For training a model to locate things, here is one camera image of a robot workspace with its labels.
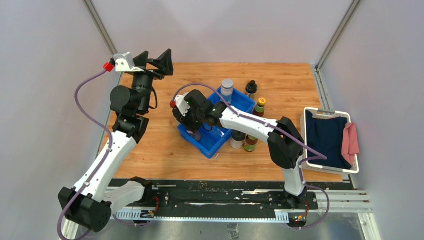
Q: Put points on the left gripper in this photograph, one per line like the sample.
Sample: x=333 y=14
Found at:
x=163 y=63

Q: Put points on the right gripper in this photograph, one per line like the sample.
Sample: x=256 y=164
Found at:
x=185 y=121

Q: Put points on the silver lid blue label jar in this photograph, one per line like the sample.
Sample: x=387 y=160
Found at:
x=227 y=88

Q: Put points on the silver lid millet jar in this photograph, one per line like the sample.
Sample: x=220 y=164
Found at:
x=195 y=135

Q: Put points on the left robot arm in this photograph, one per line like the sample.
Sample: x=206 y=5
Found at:
x=88 y=203

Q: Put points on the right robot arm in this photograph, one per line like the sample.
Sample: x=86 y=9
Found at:
x=281 y=136

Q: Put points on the blue divided plastic bin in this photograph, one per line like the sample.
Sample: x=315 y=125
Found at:
x=213 y=138

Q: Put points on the black lid jar right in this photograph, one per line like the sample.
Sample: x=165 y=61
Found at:
x=237 y=139

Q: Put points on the black cap soy bottle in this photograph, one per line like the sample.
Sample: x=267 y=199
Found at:
x=251 y=89

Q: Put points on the red cap sauce bottle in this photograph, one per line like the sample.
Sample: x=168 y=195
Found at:
x=259 y=109

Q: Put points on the yellow cap sauce bottle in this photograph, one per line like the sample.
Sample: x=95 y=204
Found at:
x=250 y=143

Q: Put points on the dark blue cloth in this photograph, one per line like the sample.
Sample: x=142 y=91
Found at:
x=326 y=137

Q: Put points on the pink cloth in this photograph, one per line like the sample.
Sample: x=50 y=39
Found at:
x=350 y=145

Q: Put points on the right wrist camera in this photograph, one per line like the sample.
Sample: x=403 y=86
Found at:
x=182 y=106

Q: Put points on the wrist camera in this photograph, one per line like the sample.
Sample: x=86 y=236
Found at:
x=125 y=63
x=182 y=106

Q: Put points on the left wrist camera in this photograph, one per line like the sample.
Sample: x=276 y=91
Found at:
x=125 y=63

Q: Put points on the left aluminium frame post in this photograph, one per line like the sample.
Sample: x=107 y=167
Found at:
x=96 y=18

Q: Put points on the aluminium frame post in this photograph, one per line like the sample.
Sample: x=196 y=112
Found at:
x=351 y=10
x=96 y=18

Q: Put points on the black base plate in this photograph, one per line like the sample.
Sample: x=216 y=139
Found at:
x=225 y=200

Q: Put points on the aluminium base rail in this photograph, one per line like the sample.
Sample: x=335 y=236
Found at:
x=344 y=213

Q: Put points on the right aluminium frame post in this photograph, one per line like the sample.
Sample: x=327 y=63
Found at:
x=351 y=10

